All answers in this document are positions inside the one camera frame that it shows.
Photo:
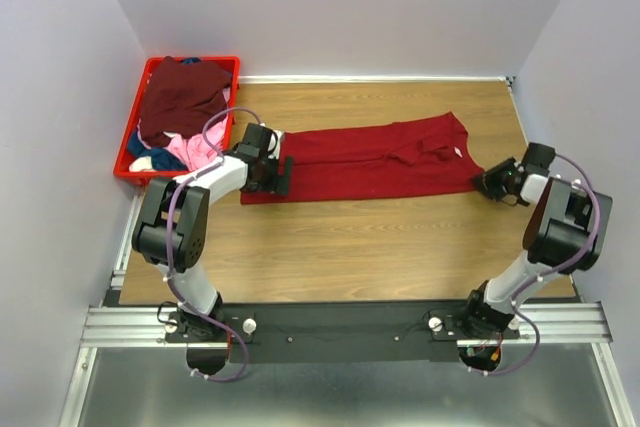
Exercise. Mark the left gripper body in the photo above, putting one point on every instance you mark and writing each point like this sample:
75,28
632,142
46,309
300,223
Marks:
269,182

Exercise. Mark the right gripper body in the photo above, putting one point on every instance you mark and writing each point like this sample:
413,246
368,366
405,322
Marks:
495,181

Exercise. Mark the red t-shirt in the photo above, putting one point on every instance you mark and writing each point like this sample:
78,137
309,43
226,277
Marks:
403,159

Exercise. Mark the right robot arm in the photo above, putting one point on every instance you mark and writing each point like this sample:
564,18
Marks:
565,233

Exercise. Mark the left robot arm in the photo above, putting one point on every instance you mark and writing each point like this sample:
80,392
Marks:
170,231

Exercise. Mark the pink t-shirt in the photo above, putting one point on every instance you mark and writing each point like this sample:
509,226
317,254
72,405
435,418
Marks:
195,152

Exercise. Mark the navy blue t-shirt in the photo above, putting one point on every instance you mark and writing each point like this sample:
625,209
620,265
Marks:
136,147

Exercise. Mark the maroon t-shirt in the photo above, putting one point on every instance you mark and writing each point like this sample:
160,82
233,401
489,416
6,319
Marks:
180,98

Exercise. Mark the white garment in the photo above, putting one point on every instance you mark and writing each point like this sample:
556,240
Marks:
141,164

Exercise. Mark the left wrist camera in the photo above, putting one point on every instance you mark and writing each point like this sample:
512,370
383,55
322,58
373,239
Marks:
275,143

